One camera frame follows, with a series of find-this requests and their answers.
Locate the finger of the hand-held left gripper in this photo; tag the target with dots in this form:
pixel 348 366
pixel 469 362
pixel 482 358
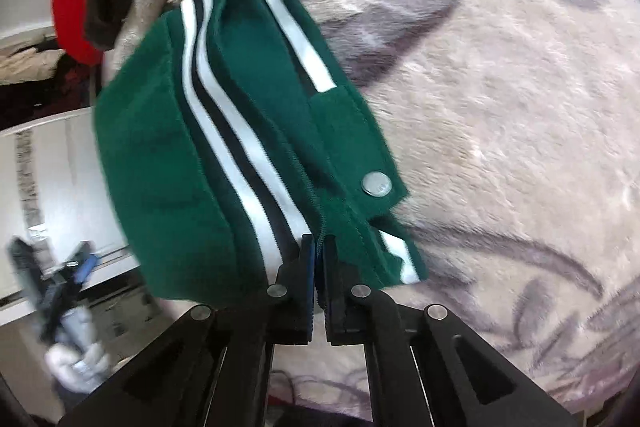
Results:
pixel 81 268
pixel 22 267

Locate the white wardrobe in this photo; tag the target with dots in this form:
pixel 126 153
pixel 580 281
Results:
pixel 60 172

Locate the green and white varsity jacket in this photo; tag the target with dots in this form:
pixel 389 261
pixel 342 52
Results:
pixel 175 157

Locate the black hanging coat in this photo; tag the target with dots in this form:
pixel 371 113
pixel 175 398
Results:
pixel 35 102

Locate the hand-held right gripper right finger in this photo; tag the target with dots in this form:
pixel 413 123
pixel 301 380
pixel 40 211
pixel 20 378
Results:
pixel 334 297

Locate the person's left hand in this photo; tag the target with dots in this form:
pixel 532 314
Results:
pixel 77 364

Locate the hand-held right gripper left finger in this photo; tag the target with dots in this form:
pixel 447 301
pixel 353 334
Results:
pixel 306 287

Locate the beige hanging coat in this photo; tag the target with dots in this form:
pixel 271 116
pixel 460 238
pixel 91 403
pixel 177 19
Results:
pixel 25 64

